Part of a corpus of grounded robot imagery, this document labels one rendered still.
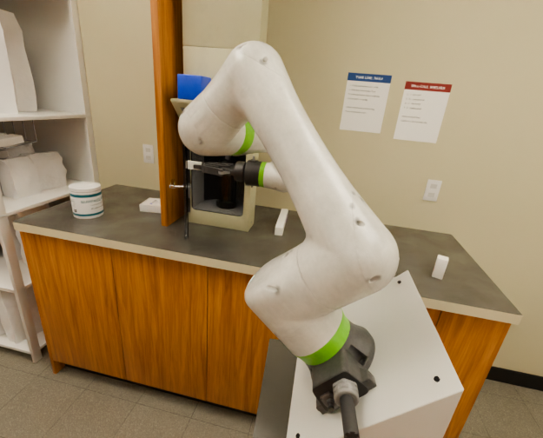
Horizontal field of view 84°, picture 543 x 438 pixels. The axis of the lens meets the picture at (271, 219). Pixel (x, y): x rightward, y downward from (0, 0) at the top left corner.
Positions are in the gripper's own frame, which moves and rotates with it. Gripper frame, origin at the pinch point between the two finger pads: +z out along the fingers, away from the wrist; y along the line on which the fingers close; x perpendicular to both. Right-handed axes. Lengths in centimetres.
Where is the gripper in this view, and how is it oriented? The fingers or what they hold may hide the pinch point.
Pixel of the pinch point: (195, 165)
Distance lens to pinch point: 120.6
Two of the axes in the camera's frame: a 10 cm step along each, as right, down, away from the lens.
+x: -0.8, 9.3, 3.6
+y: -2.1, 3.4, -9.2
